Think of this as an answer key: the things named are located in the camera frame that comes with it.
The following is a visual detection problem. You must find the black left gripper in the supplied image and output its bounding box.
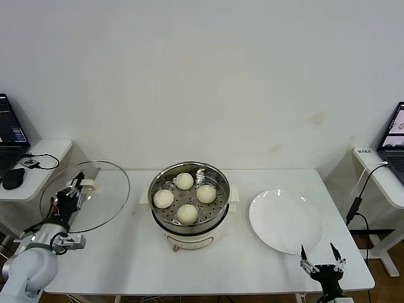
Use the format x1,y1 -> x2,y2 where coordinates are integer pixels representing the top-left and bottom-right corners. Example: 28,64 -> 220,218
49,172 -> 86,224

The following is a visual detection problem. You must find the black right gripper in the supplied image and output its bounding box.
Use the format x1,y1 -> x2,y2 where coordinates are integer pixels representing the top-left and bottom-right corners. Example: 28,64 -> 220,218
299,242 -> 347,295

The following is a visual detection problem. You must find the glass lid with cream handle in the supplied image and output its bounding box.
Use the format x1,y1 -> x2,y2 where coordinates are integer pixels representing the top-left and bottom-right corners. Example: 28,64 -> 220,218
39,160 -> 131,235

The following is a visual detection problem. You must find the white steamed baozi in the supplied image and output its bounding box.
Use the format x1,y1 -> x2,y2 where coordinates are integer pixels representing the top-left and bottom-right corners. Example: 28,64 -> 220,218
174,172 -> 194,191
152,189 -> 175,209
175,203 -> 199,225
196,184 -> 218,205

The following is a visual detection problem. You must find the stainless steel steamer basket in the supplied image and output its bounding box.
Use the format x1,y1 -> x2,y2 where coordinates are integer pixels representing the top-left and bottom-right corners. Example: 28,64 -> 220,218
148,161 -> 230,233

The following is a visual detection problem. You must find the white side desk with mouse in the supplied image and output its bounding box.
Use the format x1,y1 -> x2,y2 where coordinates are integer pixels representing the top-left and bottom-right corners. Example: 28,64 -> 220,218
0,138 -> 73,259

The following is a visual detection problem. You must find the white round plate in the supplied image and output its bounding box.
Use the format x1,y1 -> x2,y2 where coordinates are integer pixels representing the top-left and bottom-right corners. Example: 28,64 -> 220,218
248,188 -> 324,255

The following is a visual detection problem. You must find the black computer mouse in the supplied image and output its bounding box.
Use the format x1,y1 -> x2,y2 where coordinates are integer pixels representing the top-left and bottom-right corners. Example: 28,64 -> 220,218
1,167 -> 25,191

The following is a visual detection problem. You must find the black laptop with dark screen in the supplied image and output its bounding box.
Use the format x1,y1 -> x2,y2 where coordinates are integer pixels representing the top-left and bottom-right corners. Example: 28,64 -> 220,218
0,93 -> 32,179

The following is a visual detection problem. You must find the white side desk with label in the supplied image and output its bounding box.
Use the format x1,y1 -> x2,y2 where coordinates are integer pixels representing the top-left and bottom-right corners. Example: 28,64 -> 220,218
352,146 -> 404,277

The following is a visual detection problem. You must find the cream electric cooking pot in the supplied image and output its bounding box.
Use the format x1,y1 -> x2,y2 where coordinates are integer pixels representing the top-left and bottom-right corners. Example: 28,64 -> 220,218
140,182 -> 241,253

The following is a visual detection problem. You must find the grey laptop with bright screen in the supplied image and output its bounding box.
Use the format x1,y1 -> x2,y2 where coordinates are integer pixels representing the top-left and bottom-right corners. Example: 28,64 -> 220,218
376,100 -> 404,187

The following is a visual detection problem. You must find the thin black desk cable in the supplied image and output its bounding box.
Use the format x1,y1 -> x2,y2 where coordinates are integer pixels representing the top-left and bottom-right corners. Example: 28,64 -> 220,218
24,153 -> 60,171

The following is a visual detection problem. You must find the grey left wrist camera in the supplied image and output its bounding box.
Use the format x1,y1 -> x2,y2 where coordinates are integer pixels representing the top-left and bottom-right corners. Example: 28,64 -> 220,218
52,233 -> 87,254

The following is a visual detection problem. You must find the black power adapter cable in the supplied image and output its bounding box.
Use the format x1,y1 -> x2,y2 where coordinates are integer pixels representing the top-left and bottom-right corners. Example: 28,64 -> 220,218
345,162 -> 389,259

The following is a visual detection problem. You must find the white charging cable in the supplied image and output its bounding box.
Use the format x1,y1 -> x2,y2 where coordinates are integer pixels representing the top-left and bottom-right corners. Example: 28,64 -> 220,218
350,160 -> 389,198

